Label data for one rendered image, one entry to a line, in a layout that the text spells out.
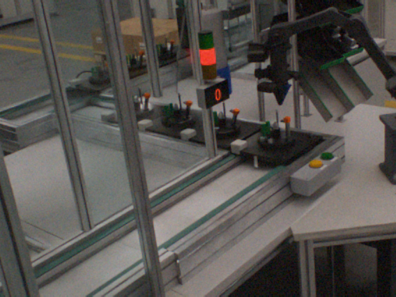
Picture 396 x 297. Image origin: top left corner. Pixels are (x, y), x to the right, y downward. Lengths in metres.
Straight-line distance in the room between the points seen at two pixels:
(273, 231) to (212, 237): 0.23
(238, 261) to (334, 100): 0.89
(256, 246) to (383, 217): 0.41
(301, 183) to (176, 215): 0.41
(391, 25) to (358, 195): 4.55
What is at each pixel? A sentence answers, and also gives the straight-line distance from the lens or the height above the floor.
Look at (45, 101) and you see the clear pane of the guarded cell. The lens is 1.22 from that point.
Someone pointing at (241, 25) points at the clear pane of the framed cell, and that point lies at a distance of 3.28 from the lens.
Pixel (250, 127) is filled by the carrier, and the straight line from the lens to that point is 2.36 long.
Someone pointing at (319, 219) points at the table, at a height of 0.86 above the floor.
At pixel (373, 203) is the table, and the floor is 0.86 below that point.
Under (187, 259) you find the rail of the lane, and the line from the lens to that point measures 1.66.
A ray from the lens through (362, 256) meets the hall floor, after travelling 3.30.
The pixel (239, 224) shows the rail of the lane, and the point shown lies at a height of 0.91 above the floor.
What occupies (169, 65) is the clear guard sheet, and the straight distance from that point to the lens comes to 1.93.
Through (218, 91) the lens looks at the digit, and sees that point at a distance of 2.04.
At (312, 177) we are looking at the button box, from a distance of 1.96.
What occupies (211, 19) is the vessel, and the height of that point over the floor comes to 1.26.
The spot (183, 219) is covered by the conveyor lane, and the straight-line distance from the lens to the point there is 1.87.
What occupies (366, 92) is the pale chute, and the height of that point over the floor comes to 1.02.
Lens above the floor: 1.83
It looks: 23 degrees down
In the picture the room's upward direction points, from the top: 7 degrees counter-clockwise
